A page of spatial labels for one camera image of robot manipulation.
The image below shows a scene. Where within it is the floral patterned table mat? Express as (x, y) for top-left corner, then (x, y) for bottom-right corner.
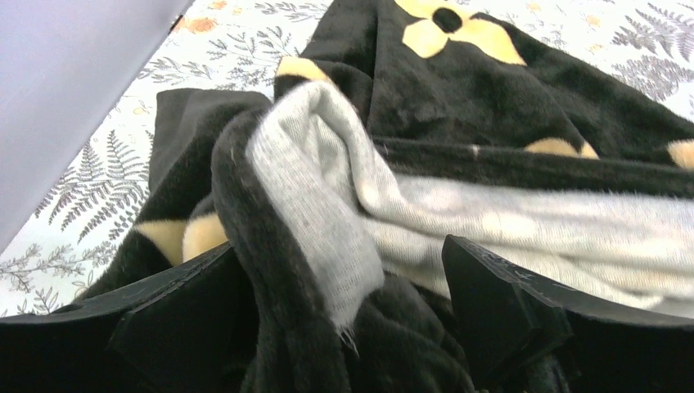
(1, 0), (693, 316)

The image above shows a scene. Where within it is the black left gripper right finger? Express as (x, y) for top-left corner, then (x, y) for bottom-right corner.
(442, 235), (693, 392)

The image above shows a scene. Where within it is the black floral plush pillowcase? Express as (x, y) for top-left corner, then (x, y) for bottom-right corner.
(79, 1), (693, 392)

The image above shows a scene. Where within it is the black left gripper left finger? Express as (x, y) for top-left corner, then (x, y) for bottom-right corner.
(1, 244), (242, 392)

